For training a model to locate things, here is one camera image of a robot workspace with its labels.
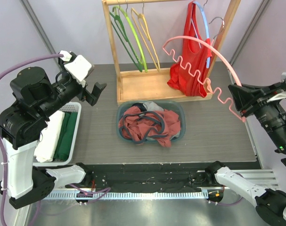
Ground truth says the light blue hanger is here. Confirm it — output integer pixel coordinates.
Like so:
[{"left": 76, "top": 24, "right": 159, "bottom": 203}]
[{"left": 192, "top": 0, "right": 211, "bottom": 69}]

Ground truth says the lime green hanger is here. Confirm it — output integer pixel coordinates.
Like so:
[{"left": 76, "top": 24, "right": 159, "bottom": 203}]
[{"left": 112, "top": 6, "right": 148, "bottom": 73}]

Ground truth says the pink tank top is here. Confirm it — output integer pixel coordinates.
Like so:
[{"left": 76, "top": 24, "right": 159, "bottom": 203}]
[{"left": 118, "top": 106, "right": 181, "bottom": 147}]

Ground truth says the red tank top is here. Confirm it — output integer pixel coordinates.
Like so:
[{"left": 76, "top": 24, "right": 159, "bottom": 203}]
[{"left": 167, "top": 2, "right": 212, "bottom": 97}]

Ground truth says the dark green hanger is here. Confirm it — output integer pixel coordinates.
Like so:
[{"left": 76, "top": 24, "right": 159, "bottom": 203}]
[{"left": 109, "top": 6, "right": 143, "bottom": 73}]

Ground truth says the pink hanger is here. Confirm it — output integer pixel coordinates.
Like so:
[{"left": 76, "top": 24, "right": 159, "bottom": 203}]
[{"left": 162, "top": 16, "right": 247, "bottom": 122}]

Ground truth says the grey tank top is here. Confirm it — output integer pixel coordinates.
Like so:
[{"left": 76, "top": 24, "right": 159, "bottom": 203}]
[{"left": 143, "top": 101, "right": 164, "bottom": 112}]

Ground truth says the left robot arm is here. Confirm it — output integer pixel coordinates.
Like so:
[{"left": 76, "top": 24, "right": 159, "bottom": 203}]
[{"left": 0, "top": 67, "right": 106, "bottom": 209}]

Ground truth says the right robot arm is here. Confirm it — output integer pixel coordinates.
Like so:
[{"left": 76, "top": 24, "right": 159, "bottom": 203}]
[{"left": 204, "top": 81, "right": 286, "bottom": 226}]

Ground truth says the wooden clothes rack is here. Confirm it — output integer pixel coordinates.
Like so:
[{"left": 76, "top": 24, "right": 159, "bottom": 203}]
[{"left": 102, "top": 0, "right": 240, "bottom": 104}]

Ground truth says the teal plastic tub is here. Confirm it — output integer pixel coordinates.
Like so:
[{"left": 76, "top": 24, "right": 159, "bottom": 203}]
[{"left": 116, "top": 100, "right": 186, "bottom": 142}]

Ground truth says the green folded cloth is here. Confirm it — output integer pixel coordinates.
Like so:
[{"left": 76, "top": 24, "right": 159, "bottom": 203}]
[{"left": 53, "top": 112, "right": 77, "bottom": 161}]

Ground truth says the white plastic basket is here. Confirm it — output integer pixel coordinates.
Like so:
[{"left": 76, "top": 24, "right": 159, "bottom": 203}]
[{"left": 33, "top": 102, "right": 82, "bottom": 167}]

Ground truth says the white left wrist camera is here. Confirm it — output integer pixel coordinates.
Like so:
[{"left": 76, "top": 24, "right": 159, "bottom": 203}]
[{"left": 59, "top": 50, "right": 94, "bottom": 87}]

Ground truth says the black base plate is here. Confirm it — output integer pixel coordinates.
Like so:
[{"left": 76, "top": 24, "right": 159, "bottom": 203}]
[{"left": 77, "top": 161, "right": 224, "bottom": 193}]

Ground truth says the white slotted cable duct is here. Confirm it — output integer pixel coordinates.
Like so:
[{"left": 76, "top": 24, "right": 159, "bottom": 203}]
[{"left": 44, "top": 189, "right": 208, "bottom": 200}]

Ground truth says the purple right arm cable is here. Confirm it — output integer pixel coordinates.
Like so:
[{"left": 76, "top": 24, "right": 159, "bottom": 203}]
[{"left": 208, "top": 173, "right": 246, "bottom": 207}]

